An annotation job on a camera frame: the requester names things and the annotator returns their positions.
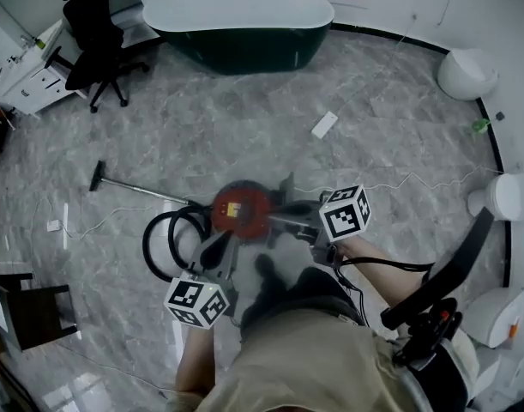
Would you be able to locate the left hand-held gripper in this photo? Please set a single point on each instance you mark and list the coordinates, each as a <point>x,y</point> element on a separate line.
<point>196,304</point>

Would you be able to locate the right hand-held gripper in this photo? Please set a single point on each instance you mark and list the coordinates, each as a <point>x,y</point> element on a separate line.
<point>346,215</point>

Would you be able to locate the red round vacuum cleaner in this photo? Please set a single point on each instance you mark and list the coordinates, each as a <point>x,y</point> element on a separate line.
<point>241,211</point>

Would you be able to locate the person's right forearm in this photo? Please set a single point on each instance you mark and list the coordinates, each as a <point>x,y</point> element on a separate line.
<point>373,268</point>

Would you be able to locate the person's left forearm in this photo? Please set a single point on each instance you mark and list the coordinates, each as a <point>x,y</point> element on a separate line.
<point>195,359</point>

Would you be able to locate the metal vacuum wand with nozzle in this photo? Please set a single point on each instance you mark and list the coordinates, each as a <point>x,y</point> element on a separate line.
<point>138,188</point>

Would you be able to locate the person's black shoe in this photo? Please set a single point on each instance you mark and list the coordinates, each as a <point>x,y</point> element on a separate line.
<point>266,270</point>

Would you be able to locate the person's dark trousers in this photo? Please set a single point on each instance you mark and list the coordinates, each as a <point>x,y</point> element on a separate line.
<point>313,290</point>

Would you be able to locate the white power strip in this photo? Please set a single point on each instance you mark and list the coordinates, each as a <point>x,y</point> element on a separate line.
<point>324,125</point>

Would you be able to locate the person's beige shirt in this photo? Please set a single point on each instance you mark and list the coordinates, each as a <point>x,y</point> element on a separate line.
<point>304,363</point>

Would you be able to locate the small white adaptor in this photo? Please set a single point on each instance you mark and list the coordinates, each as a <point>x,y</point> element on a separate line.
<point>52,225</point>

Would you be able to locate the dark green bathtub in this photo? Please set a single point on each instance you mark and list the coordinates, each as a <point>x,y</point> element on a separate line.
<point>240,28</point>

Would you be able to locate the black belt device red button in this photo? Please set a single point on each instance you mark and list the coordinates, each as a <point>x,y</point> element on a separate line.
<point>433,328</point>

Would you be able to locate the dark wooden stool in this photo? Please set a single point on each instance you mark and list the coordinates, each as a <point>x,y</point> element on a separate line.
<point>30,311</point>

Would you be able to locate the small green bottle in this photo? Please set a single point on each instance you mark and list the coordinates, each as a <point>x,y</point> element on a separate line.
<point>480,125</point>

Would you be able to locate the white toilet with cistern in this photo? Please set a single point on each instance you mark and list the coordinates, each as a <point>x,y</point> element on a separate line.
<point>500,195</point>

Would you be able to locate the white box with orange label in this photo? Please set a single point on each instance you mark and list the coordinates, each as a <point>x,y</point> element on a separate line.
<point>496,316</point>

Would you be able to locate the black office chair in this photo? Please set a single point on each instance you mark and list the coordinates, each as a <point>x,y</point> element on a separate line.
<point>94,45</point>

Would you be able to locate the white drawer cabinet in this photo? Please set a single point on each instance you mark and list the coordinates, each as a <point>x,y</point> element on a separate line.
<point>34,80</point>

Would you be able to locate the white wall-hung toilet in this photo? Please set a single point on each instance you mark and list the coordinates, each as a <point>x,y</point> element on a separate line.
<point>466,74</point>

